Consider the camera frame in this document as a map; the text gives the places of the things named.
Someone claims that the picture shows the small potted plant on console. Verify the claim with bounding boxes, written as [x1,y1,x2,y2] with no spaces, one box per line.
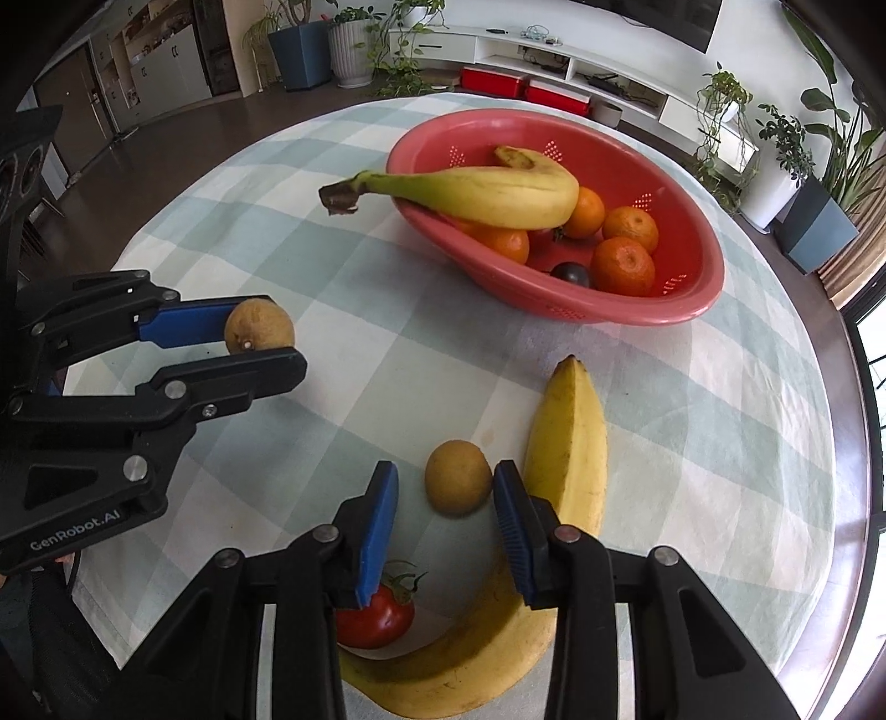
[368,0,446,99]

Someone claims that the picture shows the small orange in bowl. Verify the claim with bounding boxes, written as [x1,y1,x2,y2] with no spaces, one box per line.
[562,186,607,240]

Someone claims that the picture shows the small grey pot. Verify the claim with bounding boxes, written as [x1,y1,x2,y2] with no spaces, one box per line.
[590,100,623,129]

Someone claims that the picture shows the red tomato with stem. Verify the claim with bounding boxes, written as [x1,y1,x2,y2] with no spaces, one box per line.
[335,561,424,650]

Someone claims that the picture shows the green checkered tablecloth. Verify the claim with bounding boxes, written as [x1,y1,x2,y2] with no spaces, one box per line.
[75,95,835,671]

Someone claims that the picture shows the small red tomato in bowl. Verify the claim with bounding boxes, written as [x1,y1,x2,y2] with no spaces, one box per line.
[527,229,557,255]

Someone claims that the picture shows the white planter bushy plant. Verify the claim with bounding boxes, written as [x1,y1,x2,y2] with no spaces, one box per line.
[739,104,814,233]

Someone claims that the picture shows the large yellow banana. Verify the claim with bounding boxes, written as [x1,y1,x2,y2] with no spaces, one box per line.
[318,146,580,231]

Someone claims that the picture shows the beige curtain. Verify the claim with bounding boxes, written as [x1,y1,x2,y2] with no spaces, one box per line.
[817,193,886,311]

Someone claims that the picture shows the red storage box left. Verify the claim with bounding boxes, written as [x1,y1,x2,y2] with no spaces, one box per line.
[460,66,529,99]

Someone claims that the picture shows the wooden display cabinet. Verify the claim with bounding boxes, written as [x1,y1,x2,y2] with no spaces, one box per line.
[30,0,269,137]

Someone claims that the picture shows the red plastic colander bowl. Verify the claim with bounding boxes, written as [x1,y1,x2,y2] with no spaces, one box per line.
[386,108,725,326]

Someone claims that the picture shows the white tv console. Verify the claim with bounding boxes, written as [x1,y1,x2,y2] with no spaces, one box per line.
[385,25,760,174]

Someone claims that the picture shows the small orange mandarin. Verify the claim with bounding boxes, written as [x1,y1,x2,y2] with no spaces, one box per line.
[601,205,660,254]

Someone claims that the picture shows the orange mandarin under banana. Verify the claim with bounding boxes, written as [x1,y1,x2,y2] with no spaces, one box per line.
[449,218,530,264]

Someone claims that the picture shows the trailing vine plant on console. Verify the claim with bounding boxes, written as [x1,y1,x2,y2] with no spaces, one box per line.
[692,63,755,212]

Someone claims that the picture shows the white ribbed planter plant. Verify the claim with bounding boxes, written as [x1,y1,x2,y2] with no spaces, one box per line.
[327,2,383,90]

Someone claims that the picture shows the blue planter left tree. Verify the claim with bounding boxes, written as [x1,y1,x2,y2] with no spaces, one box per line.
[242,2,332,91]

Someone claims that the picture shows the large orange mandarin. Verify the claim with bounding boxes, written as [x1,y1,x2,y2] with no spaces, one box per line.
[589,237,655,297]

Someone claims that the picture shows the blue planter tall plant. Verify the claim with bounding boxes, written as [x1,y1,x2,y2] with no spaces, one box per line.
[776,6,884,275]

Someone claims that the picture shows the dark plum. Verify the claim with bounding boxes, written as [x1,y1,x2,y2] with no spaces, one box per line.
[550,261,590,288]

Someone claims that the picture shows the black wall television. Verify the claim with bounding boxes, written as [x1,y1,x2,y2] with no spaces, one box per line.
[578,0,722,53]

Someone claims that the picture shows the brown longan fruit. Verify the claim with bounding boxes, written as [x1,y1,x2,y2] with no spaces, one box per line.
[425,440,493,516]
[224,299,296,354]

